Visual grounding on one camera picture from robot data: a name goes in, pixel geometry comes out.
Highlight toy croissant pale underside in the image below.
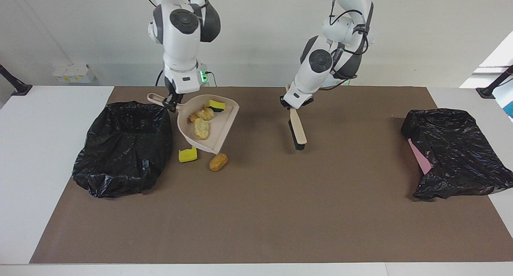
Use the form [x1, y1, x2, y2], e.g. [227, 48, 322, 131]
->
[189, 108, 215, 122]

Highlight striped toy croissant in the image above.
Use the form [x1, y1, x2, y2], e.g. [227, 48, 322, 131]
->
[194, 118, 210, 140]

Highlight pink plastic bin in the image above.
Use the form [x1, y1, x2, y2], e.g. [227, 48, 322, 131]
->
[408, 138, 433, 175]

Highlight beige plastic dustpan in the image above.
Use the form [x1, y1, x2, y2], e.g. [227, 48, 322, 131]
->
[146, 93, 240, 154]

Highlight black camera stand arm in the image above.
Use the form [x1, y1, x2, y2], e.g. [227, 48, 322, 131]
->
[0, 63, 33, 96]
[476, 65, 513, 99]

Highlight brown toy nugget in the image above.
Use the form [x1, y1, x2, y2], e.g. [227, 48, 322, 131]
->
[209, 153, 228, 172]

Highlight white wall socket box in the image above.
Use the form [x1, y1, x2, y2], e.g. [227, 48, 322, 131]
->
[52, 63, 96, 84]

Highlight brown table mat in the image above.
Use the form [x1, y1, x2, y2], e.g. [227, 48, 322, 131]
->
[29, 86, 513, 264]

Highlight beige hand brush black bristles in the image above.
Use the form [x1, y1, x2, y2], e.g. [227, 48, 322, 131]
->
[285, 83, 308, 150]

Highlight black trash bag liner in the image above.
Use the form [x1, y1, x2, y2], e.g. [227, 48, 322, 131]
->
[401, 108, 513, 201]
[72, 101, 173, 199]

